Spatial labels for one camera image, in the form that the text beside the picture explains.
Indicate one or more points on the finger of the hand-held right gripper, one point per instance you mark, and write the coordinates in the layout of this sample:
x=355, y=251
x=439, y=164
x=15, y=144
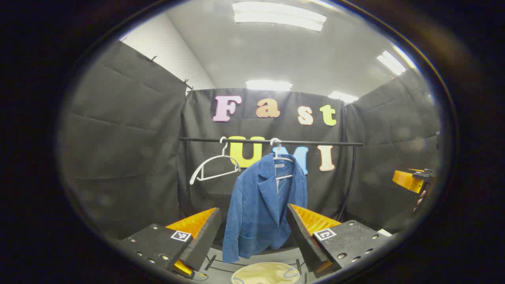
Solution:
x=408, y=180

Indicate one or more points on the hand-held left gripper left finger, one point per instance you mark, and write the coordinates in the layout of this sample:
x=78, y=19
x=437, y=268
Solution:
x=203, y=244

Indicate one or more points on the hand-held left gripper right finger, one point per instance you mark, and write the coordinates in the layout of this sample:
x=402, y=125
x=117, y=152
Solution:
x=302, y=236

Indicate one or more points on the beige laundry hamper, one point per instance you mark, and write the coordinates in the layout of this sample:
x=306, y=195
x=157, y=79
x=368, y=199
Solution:
x=264, y=274

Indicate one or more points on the white clothes hanger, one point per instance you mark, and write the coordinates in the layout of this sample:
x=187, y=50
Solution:
x=284, y=159
x=224, y=149

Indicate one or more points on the black clothes rack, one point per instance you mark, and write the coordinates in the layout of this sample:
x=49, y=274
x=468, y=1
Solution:
x=315, y=143

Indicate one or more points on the white panel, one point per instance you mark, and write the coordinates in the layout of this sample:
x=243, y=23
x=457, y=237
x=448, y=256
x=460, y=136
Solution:
x=384, y=232

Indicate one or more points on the ceiling light panel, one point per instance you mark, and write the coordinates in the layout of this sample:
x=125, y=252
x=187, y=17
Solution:
x=268, y=85
x=342, y=97
x=278, y=15
x=390, y=63

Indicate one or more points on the black backdrop cloth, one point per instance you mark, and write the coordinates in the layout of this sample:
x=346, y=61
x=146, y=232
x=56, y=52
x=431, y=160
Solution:
x=130, y=157

